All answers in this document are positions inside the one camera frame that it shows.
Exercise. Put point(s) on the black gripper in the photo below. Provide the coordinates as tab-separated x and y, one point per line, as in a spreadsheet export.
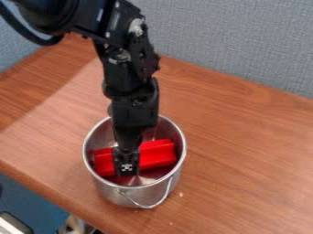
134	113

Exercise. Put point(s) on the red plastic block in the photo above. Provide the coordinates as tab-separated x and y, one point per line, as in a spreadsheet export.
156	154

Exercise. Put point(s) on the stainless steel pot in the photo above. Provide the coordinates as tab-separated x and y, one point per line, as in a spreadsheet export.
138	182

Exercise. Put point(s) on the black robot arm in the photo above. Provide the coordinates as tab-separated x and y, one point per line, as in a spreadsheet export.
113	24

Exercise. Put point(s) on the grey device under table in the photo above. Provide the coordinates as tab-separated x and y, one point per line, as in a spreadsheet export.
12	226

